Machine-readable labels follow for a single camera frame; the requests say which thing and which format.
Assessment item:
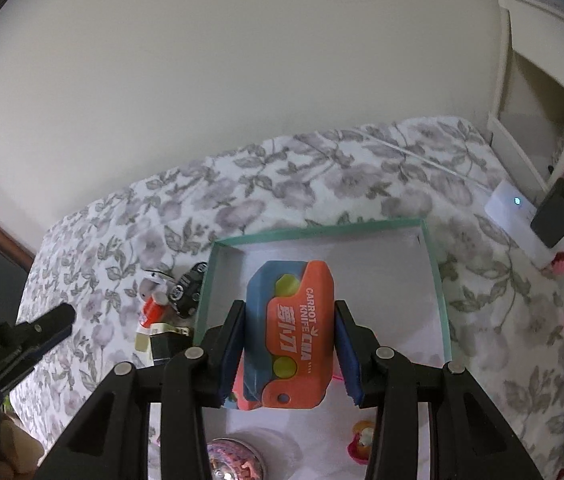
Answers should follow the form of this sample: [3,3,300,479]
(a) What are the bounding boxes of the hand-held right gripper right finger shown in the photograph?
[334,299,545,480]

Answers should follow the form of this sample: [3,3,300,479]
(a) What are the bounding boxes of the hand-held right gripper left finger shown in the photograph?
[36,299,247,480]

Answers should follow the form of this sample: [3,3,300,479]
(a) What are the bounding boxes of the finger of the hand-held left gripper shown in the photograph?
[14,302,76,361]

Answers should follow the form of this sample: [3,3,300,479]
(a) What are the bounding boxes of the orange blue printed toy knife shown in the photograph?
[244,259,337,396]

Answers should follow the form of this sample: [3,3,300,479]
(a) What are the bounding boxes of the black toy car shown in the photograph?
[168,261,209,318]

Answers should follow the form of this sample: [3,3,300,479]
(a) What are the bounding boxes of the pink pup figurine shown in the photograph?
[346,420,380,461]

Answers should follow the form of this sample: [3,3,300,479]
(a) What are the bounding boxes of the red glue stick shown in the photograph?
[139,296,170,328]

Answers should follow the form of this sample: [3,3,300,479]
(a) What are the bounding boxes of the teal cardboard box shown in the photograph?
[194,217,455,480]

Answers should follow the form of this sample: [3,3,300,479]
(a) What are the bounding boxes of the clear capsule with pink pieces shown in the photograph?
[205,437,265,480]

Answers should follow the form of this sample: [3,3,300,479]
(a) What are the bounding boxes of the person's left hand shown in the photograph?
[0,405,45,478]

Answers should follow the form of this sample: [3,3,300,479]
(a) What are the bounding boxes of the grey floral blanket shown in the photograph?
[12,115,564,480]

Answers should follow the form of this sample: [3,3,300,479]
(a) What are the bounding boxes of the white power strip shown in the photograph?
[484,180,563,268]

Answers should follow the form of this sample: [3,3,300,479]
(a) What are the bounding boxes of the black power adapter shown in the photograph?
[531,177,564,248]

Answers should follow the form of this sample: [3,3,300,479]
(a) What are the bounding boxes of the white shelf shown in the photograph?
[484,0,564,201]

